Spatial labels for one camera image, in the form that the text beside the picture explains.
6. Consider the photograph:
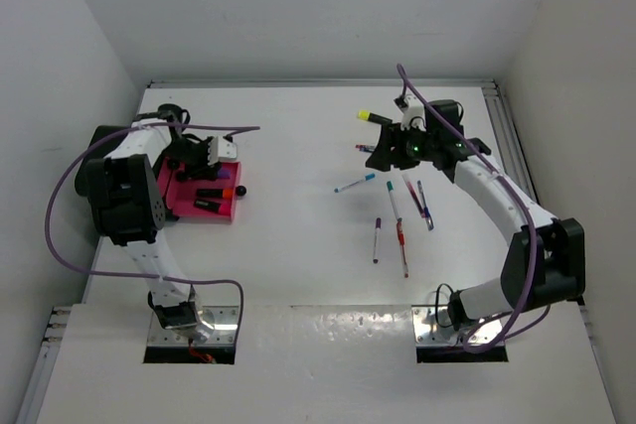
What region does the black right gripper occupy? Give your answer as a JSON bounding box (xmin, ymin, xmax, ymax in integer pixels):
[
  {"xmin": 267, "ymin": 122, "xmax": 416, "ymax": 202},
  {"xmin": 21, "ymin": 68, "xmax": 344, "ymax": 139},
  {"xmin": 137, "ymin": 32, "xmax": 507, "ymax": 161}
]
[{"xmin": 366, "ymin": 121, "xmax": 437, "ymax": 172}]

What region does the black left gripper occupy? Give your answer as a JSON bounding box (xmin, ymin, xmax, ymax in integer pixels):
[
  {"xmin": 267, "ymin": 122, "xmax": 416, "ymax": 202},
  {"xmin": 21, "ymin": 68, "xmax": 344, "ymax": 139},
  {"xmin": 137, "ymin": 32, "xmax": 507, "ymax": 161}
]
[{"xmin": 160, "ymin": 135, "xmax": 221, "ymax": 180}]

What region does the orange highlighter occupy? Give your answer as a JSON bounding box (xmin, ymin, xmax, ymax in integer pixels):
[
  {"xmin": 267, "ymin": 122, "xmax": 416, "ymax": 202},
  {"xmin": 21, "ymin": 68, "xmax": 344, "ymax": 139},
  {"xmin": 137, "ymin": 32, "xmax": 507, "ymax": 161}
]
[{"xmin": 196, "ymin": 188, "xmax": 235, "ymax": 200}]

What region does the yellow highlighter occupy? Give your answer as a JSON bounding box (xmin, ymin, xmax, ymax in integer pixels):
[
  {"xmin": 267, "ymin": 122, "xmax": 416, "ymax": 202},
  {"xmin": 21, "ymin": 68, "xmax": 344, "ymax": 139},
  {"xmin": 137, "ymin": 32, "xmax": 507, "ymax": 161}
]
[{"xmin": 357, "ymin": 110, "xmax": 393, "ymax": 125}]

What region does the purple highlighter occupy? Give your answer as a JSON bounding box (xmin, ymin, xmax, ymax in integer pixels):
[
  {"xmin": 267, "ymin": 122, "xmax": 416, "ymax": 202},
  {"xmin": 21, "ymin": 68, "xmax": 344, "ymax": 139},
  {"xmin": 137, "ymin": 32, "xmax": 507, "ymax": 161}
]
[{"xmin": 197, "ymin": 168, "xmax": 232, "ymax": 181}]

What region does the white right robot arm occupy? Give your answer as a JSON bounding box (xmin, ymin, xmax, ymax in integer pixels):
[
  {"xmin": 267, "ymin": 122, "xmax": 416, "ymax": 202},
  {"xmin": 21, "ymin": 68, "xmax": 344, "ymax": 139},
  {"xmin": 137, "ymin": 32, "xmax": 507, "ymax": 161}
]
[{"xmin": 358, "ymin": 94, "xmax": 585, "ymax": 333}]

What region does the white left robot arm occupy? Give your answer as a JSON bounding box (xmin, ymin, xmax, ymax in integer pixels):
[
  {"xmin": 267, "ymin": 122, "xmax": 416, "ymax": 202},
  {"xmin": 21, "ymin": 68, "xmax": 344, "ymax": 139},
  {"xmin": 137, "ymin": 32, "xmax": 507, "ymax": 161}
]
[{"xmin": 76, "ymin": 103, "xmax": 214, "ymax": 345}]

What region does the light blue cap marker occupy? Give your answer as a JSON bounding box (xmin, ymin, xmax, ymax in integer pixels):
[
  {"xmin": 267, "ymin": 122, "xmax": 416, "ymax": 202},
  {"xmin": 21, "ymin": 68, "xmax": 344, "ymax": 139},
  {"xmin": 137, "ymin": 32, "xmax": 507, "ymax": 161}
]
[{"xmin": 334, "ymin": 173, "xmax": 376, "ymax": 194}]

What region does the teal cap white marker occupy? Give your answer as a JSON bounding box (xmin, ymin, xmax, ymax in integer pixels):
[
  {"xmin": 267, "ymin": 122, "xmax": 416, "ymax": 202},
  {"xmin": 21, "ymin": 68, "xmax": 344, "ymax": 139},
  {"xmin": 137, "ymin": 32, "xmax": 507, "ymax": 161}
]
[{"xmin": 387, "ymin": 181, "xmax": 402, "ymax": 222}]

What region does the pink drawer tray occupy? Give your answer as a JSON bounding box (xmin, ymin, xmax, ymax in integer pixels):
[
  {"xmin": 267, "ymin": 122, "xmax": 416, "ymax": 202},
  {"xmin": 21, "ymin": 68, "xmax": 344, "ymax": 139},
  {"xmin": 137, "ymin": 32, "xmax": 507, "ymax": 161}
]
[{"xmin": 157, "ymin": 159, "xmax": 246, "ymax": 222}]

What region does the black drawer cabinet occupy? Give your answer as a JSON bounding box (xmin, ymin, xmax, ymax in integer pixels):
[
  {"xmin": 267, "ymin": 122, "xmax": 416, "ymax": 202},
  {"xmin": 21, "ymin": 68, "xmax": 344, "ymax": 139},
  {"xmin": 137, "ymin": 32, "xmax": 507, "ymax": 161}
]
[{"xmin": 79, "ymin": 125, "xmax": 171, "ymax": 234}]

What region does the dark blue gel pen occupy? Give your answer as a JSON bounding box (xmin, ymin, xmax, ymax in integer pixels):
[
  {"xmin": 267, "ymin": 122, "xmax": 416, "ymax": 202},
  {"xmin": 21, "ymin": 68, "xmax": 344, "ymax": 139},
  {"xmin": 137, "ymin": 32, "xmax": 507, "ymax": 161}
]
[{"xmin": 416, "ymin": 180, "xmax": 434, "ymax": 231}]

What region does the purple cap white marker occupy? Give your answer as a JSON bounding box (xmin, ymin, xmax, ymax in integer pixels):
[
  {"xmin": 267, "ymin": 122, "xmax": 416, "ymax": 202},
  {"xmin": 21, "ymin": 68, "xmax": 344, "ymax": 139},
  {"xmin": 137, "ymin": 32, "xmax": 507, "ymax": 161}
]
[{"xmin": 372, "ymin": 217, "xmax": 382, "ymax": 264}]

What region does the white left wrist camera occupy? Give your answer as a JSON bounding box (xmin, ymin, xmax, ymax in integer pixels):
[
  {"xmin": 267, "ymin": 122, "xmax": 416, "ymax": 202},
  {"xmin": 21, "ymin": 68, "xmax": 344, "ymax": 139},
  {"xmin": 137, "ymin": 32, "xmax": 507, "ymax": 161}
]
[{"xmin": 207, "ymin": 136, "xmax": 239, "ymax": 165}]

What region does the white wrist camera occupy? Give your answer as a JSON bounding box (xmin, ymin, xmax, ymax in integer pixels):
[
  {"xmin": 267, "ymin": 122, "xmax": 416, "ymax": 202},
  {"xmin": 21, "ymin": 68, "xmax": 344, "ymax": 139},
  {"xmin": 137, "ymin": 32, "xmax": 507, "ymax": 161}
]
[
  {"xmin": 394, "ymin": 94, "xmax": 425, "ymax": 131},
  {"xmin": 207, "ymin": 136, "xmax": 239, "ymax": 165}
]

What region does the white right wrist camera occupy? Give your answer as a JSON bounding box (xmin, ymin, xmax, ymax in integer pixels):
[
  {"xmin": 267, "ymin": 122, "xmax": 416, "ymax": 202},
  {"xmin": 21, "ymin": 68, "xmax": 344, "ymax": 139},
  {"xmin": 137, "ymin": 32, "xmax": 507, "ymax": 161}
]
[{"xmin": 394, "ymin": 94, "xmax": 425, "ymax": 131}]

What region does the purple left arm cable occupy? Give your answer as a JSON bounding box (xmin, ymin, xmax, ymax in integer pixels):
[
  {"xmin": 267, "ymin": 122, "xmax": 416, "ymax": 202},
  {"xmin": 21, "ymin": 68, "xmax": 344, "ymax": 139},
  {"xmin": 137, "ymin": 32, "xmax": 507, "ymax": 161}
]
[{"xmin": 44, "ymin": 121, "xmax": 261, "ymax": 336}]

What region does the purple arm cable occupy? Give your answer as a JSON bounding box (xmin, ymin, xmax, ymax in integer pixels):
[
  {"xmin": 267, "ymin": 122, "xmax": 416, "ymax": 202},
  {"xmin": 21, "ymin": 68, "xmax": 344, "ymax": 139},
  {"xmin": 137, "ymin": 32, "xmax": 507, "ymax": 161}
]
[
  {"xmin": 396, "ymin": 64, "xmax": 553, "ymax": 354},
  {"xmin": 44, "ymin": 121, "xmax": 261, "ymax": 336}
]

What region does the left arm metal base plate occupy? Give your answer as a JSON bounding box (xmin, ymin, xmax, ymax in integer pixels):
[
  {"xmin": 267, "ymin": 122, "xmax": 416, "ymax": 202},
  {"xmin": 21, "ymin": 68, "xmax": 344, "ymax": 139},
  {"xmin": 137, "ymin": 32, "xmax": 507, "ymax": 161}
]
[{"xmin": 146, "ymin": 306, "xmax": 239, "ymax": 348}]

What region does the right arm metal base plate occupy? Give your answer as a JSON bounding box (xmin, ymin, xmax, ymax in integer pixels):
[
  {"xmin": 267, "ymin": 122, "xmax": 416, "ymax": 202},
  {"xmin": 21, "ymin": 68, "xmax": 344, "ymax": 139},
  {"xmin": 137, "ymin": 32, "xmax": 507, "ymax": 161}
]
[{"xmin": 411, "ymin": 305, "xmax": 506, "ymax": 347}]

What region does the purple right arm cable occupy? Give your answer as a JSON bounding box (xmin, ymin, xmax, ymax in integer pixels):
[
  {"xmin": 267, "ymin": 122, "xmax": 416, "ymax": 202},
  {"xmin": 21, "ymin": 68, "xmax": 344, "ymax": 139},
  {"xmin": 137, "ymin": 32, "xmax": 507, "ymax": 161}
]
[{"xmin": 396, "ymin": 64, "xmax": 553, "ymax": 354}]

